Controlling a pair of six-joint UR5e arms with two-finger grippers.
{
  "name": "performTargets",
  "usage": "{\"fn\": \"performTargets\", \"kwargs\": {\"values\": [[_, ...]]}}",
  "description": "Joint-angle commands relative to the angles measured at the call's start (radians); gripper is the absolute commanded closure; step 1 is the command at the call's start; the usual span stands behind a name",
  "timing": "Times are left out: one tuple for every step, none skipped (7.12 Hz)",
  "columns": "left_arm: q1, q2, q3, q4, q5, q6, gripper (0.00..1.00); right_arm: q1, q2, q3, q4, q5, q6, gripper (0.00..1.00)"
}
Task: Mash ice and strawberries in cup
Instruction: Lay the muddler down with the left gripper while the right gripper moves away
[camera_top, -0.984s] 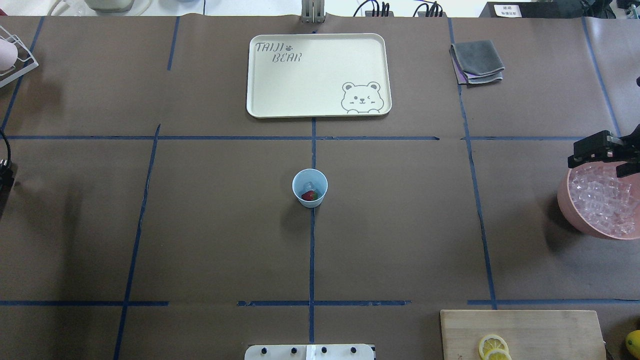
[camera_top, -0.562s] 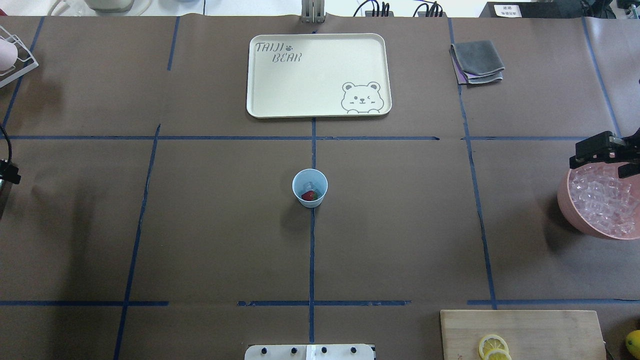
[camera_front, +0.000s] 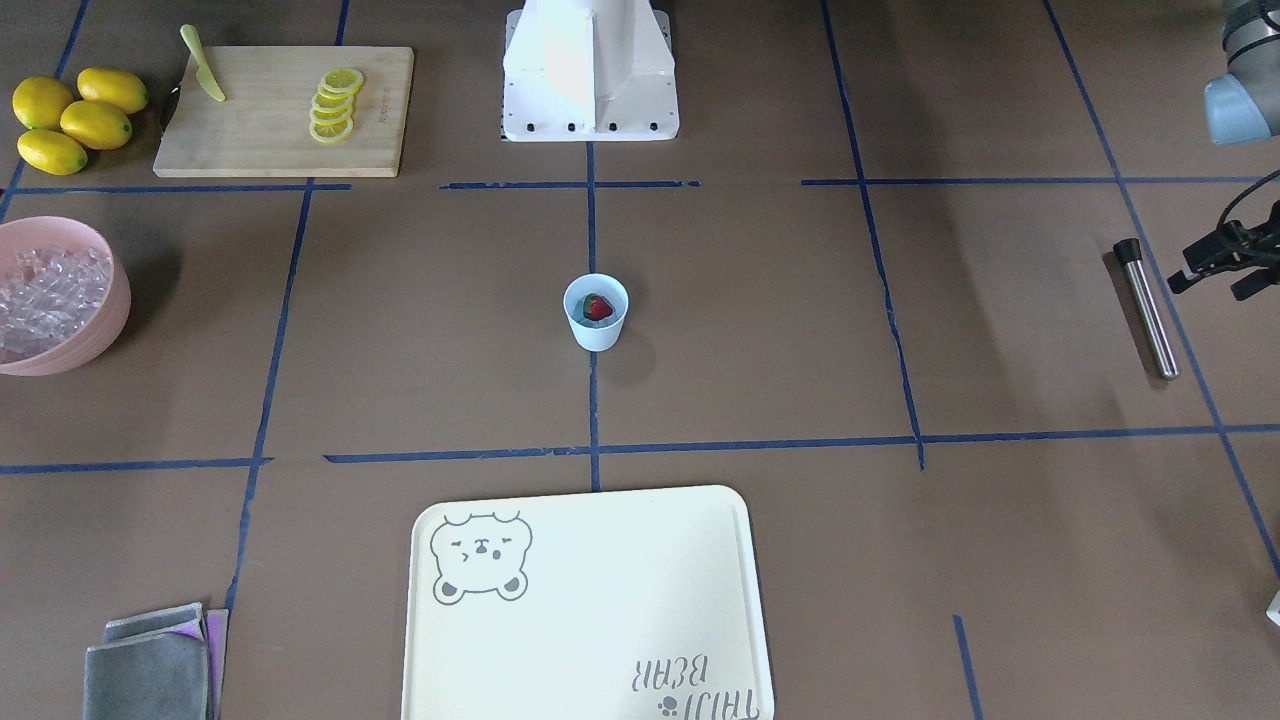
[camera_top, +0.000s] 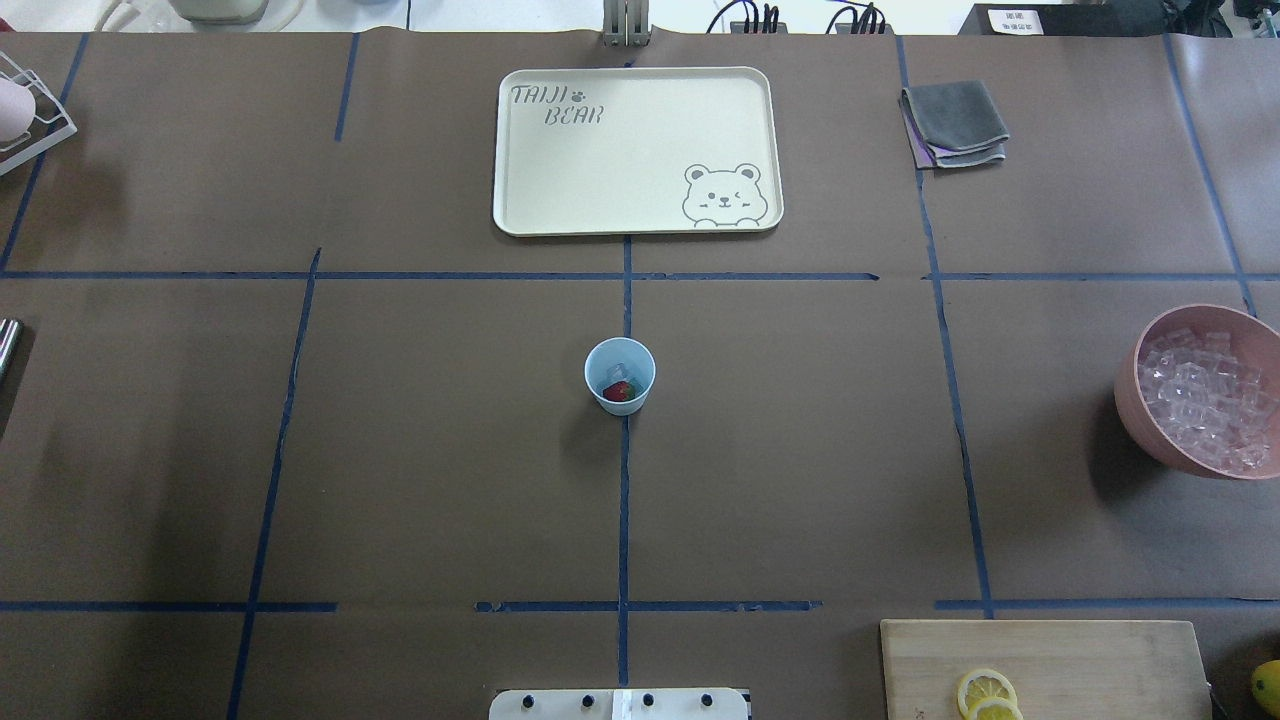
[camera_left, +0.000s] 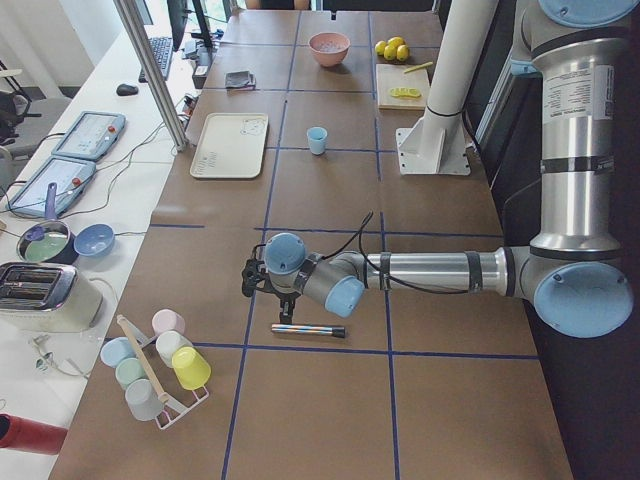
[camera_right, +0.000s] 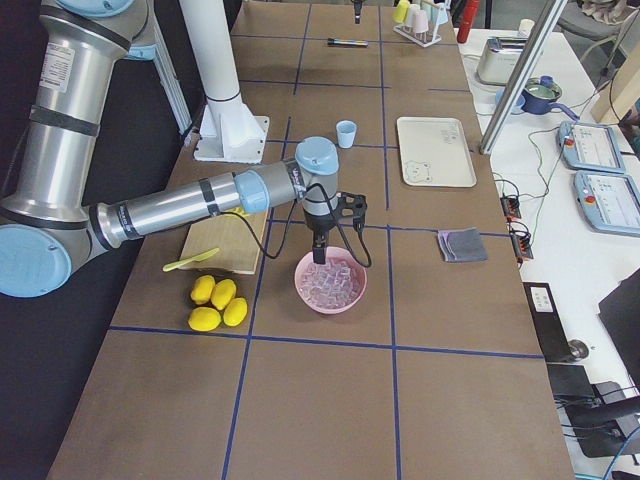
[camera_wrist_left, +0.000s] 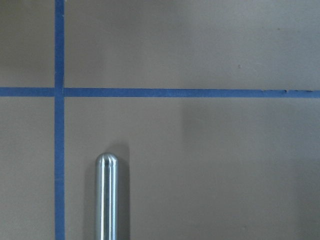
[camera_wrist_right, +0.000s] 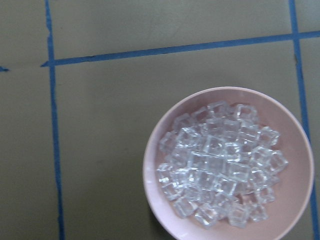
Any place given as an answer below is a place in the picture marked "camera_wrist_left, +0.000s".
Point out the steel muddler black tip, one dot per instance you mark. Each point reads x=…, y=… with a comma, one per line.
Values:
x=106, y=197

